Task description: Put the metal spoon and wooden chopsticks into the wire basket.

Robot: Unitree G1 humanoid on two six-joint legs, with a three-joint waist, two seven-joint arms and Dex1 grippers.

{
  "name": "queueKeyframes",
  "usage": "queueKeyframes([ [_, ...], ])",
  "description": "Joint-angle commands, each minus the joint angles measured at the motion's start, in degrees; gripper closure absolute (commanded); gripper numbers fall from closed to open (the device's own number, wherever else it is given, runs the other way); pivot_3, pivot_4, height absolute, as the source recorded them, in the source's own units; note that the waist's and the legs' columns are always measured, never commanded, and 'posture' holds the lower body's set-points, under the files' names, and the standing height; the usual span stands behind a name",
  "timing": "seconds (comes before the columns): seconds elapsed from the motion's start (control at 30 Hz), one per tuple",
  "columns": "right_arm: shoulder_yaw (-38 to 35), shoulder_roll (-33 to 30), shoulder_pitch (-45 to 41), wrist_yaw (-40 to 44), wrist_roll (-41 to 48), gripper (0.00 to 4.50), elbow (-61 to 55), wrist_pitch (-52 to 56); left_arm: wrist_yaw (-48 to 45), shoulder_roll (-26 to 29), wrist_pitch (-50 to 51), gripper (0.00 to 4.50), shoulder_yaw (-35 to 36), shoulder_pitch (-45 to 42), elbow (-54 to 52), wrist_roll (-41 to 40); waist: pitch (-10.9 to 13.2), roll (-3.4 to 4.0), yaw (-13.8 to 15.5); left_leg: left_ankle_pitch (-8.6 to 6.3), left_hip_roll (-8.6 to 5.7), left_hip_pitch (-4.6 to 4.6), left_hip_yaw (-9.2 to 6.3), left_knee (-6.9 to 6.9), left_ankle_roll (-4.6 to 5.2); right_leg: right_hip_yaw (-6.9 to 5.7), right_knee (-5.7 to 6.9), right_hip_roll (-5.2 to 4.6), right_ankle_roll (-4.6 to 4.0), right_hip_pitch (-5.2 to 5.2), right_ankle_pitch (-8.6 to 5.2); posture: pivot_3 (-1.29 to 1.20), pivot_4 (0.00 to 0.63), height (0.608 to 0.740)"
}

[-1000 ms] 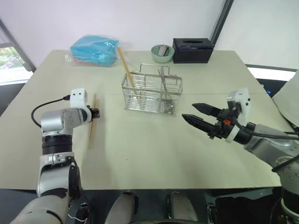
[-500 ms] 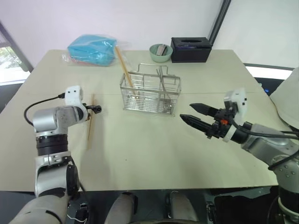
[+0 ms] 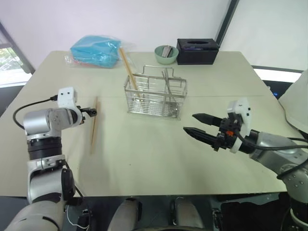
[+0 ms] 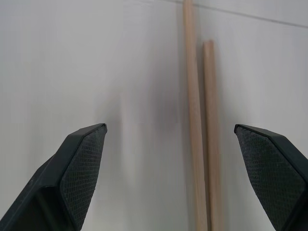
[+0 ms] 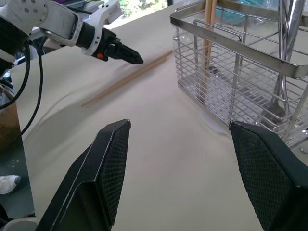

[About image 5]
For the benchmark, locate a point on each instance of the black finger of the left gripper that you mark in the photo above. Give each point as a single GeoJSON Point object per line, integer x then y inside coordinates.
{"type": "Point", "coordinates": [130, 59]}
{"type": "Point", "coordinates": [131, 53]}

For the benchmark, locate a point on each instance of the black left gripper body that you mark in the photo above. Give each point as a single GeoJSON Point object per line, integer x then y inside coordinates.
{"type": "Point", "coordinates": [107, 44]}

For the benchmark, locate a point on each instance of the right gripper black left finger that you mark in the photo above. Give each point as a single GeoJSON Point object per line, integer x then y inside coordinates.
{"type": "Point", "coordinates": [96, 173]}

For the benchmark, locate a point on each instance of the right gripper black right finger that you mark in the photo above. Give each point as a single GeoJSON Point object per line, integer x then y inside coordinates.
{"type": "Point", "coordinates": [269, 173]}

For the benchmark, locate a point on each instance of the metal spoon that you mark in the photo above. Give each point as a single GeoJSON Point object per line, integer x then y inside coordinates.
{"type": "Point", "coordinates": [282, 12]}
{"type": "Point", "coordinates": [294, 21]}

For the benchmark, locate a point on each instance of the wooden chopstick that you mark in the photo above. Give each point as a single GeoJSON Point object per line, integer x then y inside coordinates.
{"type": "Point", "coordinates": [207, 36]}
{"type": "Point", "coordinates": [137, 73]}
{"type": "Point", "coordinates": [213, 14]}
{"type": "Point", "coordinates": [134, 71]}

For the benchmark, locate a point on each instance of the cream tablecloth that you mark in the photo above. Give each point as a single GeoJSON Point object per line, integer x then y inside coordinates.
{"type": "Point", "coordinates": [168, 149]}

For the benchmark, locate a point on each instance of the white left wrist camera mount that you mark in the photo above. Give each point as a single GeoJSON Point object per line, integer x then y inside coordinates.
{"type": "Point", "coordinates": [102, 13]}

